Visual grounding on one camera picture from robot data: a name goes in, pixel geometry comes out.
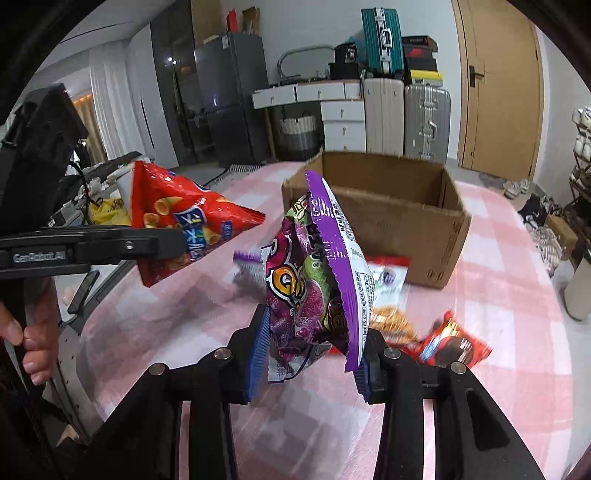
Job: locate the white red-trimmed noodle snack packet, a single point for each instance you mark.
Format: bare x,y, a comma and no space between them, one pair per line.
390,295

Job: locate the wooden door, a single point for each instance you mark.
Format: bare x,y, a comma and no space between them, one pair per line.
503,92

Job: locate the plain black shoe box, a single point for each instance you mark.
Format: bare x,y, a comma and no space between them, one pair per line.
421,64

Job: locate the small brown carton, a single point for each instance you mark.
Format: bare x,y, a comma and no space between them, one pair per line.
563,233

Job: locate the silver suitcase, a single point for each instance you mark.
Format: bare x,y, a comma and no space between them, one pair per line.
427,122

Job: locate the white dotted rug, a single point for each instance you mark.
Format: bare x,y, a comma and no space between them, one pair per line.
244,173

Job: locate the flat brown cardboard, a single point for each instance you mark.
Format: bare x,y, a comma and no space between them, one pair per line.
251,21

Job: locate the pink plaid cloth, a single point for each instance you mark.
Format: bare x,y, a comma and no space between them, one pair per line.
485,300

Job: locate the cream suitcase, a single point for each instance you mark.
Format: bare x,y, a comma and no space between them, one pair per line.
383,115

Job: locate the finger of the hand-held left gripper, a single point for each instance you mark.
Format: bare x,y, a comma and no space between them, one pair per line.
138,244

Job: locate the oval mirror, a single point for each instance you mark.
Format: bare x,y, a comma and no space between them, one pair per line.
288,57

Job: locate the red and black shoe box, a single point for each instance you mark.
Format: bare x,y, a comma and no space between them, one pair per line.
419,54

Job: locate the grey refrigerator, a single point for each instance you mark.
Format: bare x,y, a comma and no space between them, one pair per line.
235,106

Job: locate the red cone snack bag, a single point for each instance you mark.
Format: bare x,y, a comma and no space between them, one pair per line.
184,207

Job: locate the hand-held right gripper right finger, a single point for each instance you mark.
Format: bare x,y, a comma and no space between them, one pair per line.
362,376

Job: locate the purple and green snack packet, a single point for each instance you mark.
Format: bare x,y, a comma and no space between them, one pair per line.
318,277

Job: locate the black storage box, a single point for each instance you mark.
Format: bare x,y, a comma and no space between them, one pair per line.
346,71

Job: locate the small red snack packet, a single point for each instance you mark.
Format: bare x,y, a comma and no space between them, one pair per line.
450,344

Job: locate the teal suitcase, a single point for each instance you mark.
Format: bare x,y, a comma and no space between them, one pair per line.
383,41

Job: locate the wooden shoe rack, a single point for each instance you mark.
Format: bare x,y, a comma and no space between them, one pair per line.
582,184

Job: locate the black printed paper bag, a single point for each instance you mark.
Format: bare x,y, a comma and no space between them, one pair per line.
346,54

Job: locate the white trash bin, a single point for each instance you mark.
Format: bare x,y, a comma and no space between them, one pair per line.
579,295

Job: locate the white mesh shoes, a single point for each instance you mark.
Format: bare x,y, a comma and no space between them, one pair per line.
545,249

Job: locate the brown cardboard box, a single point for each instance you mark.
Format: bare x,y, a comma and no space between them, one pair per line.
406,230

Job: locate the white curtain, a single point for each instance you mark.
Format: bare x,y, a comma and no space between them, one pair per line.
120,106

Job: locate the yellow plastic bag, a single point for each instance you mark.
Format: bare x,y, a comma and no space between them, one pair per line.
108,212

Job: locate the dark shoes heap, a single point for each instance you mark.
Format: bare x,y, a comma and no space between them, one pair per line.
538,210

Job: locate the dark glass cabinet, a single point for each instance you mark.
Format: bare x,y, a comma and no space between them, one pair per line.
173,83

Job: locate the grey door mat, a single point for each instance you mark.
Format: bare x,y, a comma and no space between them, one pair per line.
493,182

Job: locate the woven laundry basket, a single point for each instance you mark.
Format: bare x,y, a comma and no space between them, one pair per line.
300,131

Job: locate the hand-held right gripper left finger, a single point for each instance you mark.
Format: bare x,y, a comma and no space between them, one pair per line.
258,357

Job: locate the white sneakers pair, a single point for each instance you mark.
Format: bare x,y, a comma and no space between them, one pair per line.
517,188

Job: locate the white desk with drawers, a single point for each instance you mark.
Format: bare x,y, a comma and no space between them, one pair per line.
341,124

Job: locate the person's left hand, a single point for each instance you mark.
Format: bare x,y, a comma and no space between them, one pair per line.
44,323

